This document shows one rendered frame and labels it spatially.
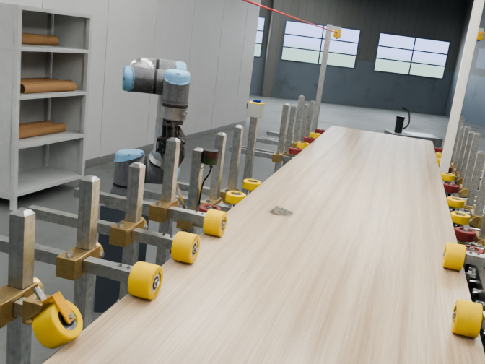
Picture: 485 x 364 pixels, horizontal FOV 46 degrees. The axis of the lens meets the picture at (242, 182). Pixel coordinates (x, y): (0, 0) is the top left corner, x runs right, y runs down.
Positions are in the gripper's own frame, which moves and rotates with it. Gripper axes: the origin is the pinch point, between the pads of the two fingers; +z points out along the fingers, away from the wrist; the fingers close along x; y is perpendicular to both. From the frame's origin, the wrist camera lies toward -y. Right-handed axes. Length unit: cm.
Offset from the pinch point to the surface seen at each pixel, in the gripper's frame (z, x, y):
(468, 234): 10, 108, -34
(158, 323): 11, 34, 84
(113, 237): 6, 7, 54
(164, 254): 21.8, 8.9, 21.3
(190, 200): 9.4, 7.4, -3.7
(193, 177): 0.5, 7.6, -3.7
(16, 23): -41, -201, -178
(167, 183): -2.3, 7.9, 21.3
